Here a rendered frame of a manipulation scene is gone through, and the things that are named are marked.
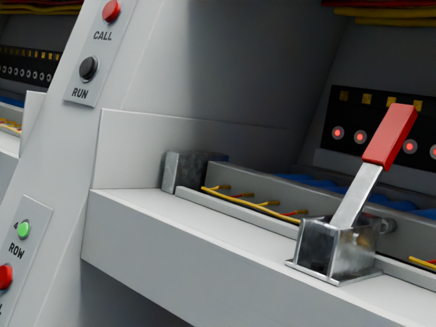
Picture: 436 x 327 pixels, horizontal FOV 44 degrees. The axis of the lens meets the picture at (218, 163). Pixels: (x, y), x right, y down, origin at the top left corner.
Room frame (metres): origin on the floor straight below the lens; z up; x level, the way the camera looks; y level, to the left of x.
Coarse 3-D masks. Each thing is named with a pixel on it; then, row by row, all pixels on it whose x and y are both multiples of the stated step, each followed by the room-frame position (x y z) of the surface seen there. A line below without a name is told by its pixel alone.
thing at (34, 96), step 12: (0, 84) 0.85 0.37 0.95; (12, 84) 0.82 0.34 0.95; (24, 84) 0.79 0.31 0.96; (36, 96) 0.39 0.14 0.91; (24, 108) 0.39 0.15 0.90; (36, 108) 0.39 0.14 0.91; (24, 120) 0.39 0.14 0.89; (0, 132) 0.52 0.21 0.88; (24, 132) 0.39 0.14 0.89; (0, 144) 0.45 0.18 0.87; (12, 144) 0.46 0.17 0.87; (24, 144) 0.40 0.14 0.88; (0, 156) 0.42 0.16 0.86; (12, 156) 0.40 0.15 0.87; (0, 168) 0.42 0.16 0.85; (12, 168) 0.40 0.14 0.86; (0, 180) 0.42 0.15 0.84; (0, 192) 0.42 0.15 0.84; (0, 204) 0.42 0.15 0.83
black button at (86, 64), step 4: (84, 60) 0.36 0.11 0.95; (88, 60) 0.36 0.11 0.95; (92, 60) 0.36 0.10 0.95; (80, 64) 0.36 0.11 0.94; (84, 64) 0.36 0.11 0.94; (88, 64) 0.36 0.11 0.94; (92, 64) 0.36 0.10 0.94; (96, 64) 0.36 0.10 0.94; (80, 68) 0.36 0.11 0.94; (84, 68) 0.36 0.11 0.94; (88, 68) 0.36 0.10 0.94; (92, 68) 0.36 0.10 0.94; (80, 72) 0.36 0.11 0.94; (84, 72) 0.36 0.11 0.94; (88, 72) 0.36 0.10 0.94; (92, 72) 0.36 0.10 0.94; (80, 76) 0.36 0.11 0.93; (84, 76) 0.36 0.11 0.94; (88, 76) 0.36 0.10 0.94
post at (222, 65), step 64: (192, 0) 0.35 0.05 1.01; (256, 0) 0.39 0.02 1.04; (320, 0) 0.44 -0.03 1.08; (64, 64) 0.39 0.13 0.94; (128, 64) 0.34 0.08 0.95; (192, 64) 0.36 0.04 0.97; (256, 64) 0.41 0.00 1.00; (320, 64) 0.47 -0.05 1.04; (64, 128) 0.37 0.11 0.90; (64, 192) 0.35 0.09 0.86; (64, 256) 0.33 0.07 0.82; (64, 320) 0.35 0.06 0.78; (128, 320) 0.38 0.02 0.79
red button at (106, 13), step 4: (112, 0) 0.36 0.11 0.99; (108, 4) 0.36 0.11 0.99; (112, 4) 0.36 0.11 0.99; (116, 4) 0.36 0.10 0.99; (104, 8) 0.36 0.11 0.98; (108, 8) 0.36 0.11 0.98; (112, 8) 0.36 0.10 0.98; (116, 8) 0.36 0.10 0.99; (104, 12) 0.36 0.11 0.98; (108, 12) 0.36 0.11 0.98; (112, 12) 0.36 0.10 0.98; (116, 12) 0.36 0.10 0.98; (104, 16) 0.36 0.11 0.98; (108, 16) 0.36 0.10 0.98; (112, 16) 0.36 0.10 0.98; (104, 20) 0.36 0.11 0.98; (108, 20) 0.36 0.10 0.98
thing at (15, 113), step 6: (0, 102) 0.58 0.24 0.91; (0, 108) 0.54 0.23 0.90; (6, 108) 0.53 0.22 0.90; (12, 108) 0.53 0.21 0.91; (18, 108) 0.53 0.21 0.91; (0, 114) 0.54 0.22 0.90; (6, 114) 0.53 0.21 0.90; (12, 114) 0.52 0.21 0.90; (18, 114) 0.52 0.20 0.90; (0, 120) 0.53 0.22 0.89; (6, 120) 0.53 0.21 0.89; (12, 120) 0.52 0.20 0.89; (18, 120) 0.52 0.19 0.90; (0, 126) 0.50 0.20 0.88; (6, 126) 0.50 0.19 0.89; (12, 126) 0.50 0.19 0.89; (18, 126) 0.50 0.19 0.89; (18, 132) 0.48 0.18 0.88
